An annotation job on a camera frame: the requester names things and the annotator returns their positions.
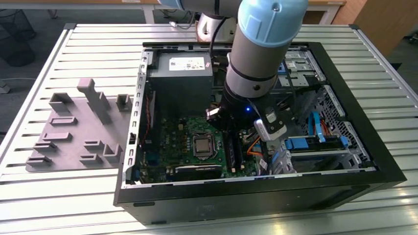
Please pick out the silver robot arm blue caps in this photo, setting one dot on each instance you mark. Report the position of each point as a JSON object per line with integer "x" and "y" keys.
{"x": 260, "y": 49}

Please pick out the silver CPU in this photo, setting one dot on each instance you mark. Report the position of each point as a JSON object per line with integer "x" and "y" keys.
{"x": 203, "y": 146}

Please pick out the CPU socket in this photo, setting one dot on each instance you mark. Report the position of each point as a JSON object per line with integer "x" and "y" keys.
{"x": 203, "y": 155}

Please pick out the grey power supply unit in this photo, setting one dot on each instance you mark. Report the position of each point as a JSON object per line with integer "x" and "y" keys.
{"x": 183, "y": 85}

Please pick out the hard disk in blue carrier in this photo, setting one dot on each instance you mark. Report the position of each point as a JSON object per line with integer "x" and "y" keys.
{"x": 296, "y": 143}

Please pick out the green motherboard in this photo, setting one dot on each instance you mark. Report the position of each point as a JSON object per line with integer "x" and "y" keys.
{"x": 172, "y": 151}

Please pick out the black graphics card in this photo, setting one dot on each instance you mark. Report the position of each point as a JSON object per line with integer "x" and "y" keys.
{"x": 195, "y": 171}

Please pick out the grey metal drive cage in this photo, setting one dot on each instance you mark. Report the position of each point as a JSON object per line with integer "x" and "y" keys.
{"x": 303, "y": 71}

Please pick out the black PC case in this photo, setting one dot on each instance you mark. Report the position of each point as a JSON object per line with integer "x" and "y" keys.
{"x": 260, "y": 200}

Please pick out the wooden desk white legs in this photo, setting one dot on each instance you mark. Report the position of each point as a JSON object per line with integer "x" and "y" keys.
{"x": 318, "y": 17}

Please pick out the grey parts rack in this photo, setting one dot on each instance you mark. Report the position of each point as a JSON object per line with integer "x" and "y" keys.
{"x": 81, "y": 132}

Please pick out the wooden cabinet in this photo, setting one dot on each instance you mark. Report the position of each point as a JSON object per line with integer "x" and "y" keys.
{"x": 384, "y": 24}

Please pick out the black mesh waste basket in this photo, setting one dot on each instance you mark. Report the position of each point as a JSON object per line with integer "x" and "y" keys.
{"x": 16, "y": 36}

